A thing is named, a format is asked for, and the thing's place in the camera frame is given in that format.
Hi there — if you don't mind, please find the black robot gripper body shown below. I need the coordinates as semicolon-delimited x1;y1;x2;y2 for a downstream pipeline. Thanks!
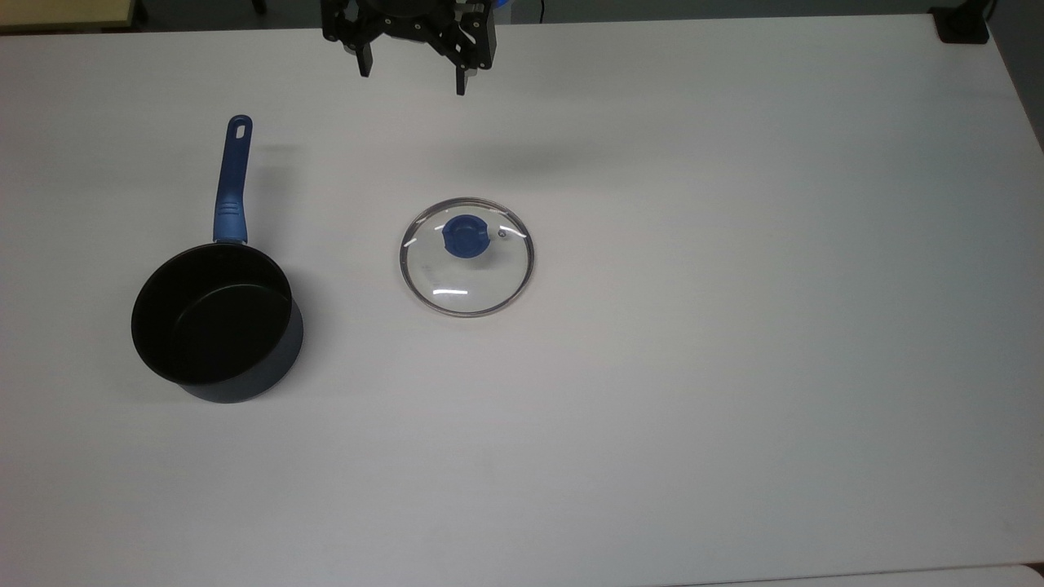
321;0;498;51

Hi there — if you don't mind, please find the glass lid with blue knob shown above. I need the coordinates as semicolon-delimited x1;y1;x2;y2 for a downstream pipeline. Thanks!
399;196;536;318

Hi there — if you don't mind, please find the black saucepan with blue handle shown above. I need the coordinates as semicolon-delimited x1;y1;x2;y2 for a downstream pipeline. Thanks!
130;115;305;404

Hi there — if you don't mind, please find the black clamp block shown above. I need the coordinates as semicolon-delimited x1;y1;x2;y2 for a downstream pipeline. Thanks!
930;3;991;45

